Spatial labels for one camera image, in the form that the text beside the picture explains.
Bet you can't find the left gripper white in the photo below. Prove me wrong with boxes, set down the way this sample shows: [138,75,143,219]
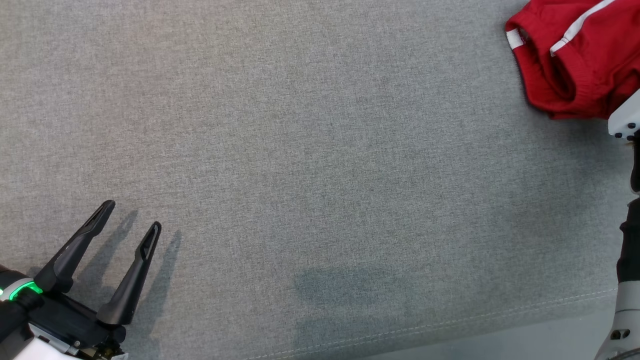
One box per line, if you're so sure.
[0,199,163,360]

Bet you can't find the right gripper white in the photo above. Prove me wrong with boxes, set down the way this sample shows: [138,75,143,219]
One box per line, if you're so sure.
[607,89,640,142]

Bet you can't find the red Bulls shorts white trim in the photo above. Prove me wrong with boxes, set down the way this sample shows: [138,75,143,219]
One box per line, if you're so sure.
[504,0,640,121]

